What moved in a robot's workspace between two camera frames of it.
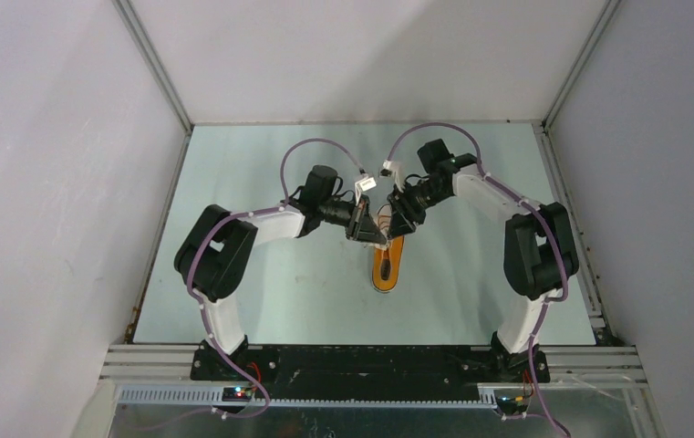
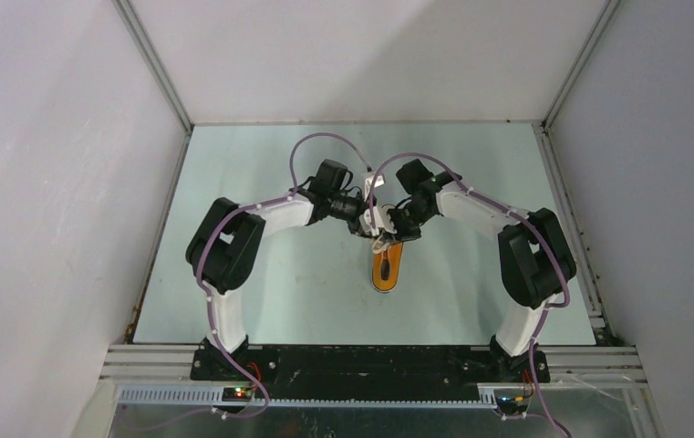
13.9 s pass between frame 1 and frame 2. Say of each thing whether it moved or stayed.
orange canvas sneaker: stayed
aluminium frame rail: stayed
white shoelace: moved
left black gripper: stayed
